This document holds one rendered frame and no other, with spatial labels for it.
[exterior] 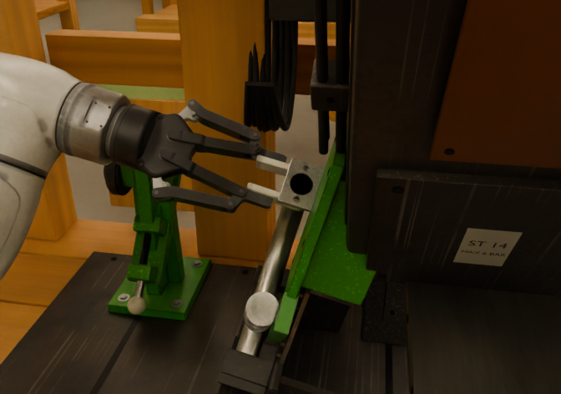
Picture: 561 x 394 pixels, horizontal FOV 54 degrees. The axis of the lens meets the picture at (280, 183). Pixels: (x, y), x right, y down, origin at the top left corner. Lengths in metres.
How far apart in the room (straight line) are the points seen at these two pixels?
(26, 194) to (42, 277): 0.43
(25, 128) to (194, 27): 0.34
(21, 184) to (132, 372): 0.32
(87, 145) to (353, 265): 0.33
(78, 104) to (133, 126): 0.07
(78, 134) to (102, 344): 0.36
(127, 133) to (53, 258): 0.55
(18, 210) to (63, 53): 0.49
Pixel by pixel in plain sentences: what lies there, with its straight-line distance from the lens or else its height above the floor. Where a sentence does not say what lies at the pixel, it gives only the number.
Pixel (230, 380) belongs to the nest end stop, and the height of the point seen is 0.97.
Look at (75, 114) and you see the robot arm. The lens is 0.67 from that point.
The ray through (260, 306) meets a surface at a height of 1.09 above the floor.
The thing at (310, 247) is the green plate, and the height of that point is 1.18.
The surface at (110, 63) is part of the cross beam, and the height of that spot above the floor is 1.23.
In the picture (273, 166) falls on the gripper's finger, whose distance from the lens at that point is 0.65.
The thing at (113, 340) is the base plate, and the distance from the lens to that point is 0.90.
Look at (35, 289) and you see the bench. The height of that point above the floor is 0.88.
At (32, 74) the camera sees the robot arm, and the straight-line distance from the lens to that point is 0.70.
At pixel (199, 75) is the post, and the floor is 1.24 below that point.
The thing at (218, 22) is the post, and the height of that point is 1.32.
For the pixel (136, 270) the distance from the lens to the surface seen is 0.87.
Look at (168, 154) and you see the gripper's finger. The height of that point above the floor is 1.23.
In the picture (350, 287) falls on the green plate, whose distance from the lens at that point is 0.61.
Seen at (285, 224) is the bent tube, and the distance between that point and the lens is 0.73.
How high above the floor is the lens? 1.49
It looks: 27 degrees down
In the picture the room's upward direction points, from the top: straight up
